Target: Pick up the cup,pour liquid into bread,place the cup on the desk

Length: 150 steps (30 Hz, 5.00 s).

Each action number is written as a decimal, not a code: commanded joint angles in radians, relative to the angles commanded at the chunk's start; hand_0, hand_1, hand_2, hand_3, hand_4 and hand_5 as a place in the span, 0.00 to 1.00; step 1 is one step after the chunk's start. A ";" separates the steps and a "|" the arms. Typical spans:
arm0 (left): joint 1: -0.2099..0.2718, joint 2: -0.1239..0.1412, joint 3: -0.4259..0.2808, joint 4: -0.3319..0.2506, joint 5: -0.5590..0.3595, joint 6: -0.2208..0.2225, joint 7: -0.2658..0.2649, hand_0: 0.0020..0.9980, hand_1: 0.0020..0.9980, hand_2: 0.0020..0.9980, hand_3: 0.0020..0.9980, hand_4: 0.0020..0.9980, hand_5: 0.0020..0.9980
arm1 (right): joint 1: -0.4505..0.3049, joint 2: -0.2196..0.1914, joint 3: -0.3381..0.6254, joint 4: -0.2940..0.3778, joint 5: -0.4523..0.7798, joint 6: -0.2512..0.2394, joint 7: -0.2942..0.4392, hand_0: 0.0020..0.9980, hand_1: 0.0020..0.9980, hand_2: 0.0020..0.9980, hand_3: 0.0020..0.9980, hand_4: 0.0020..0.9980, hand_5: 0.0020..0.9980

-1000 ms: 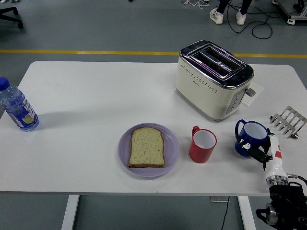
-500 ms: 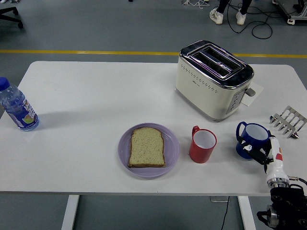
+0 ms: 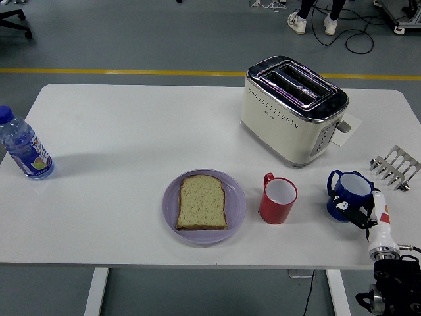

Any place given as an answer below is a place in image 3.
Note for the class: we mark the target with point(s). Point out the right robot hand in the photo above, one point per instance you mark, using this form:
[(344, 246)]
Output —
[(381, 230)]

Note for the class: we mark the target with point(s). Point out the blue enamel cup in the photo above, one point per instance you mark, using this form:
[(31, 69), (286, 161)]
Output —
[(353, 189)]

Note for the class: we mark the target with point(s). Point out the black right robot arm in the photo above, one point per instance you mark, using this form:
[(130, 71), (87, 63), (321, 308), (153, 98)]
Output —
[(391, 279)]

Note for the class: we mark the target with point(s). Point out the red enamel cup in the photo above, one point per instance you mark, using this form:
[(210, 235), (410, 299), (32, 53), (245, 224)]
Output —
[(274, 212)]

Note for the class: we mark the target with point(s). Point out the slice of bread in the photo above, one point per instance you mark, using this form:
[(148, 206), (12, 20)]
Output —
[(201, 204)]

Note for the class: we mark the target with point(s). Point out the metal toast rack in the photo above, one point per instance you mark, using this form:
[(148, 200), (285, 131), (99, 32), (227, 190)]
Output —
[(394, 164)]

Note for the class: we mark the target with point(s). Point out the white table leg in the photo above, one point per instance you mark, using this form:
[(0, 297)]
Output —
[(96, 293), (338, 293)]

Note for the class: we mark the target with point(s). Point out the grey box under table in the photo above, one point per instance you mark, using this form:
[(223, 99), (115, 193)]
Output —
[(296, 273)]

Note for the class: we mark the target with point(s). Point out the white paper card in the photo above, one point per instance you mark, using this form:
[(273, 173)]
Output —
[(353, 123)]

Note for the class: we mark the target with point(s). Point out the cream and chrome toaster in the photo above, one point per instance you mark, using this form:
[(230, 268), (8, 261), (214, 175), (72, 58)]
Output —
[(279, 131)]

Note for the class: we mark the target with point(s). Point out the purple plate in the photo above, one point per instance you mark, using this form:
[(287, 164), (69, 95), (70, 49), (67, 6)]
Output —
[(237, 204)]

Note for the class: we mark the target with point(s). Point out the person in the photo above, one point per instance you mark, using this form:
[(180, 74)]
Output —
[(297, 21)]

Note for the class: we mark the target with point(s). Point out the water bottle with blue cap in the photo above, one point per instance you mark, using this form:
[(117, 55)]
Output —
[(26, 151)]

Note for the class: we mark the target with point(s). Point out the black office chair base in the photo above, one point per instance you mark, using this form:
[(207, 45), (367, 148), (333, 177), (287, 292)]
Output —
[(16, 14)]

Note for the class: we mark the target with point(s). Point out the metal equipment frame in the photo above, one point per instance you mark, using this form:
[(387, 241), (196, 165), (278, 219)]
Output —
[(408, 23)]

